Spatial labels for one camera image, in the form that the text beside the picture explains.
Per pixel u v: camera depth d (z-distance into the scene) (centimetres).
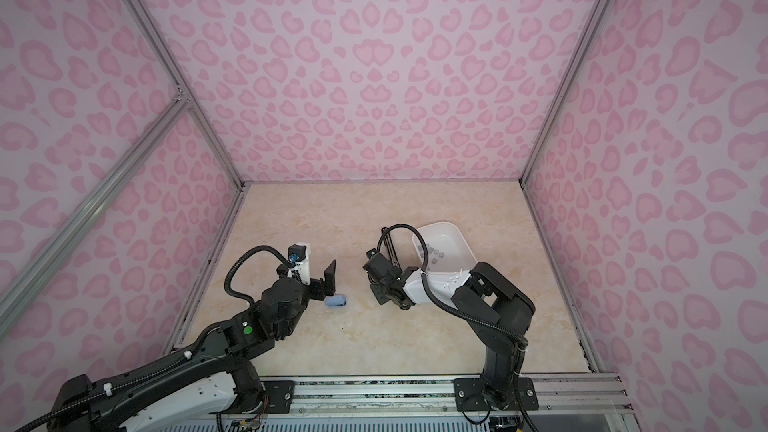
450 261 100
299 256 63
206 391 57
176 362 48
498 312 47
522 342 46
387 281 70
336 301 87
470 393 74
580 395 74
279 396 73
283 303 54
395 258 97
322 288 67
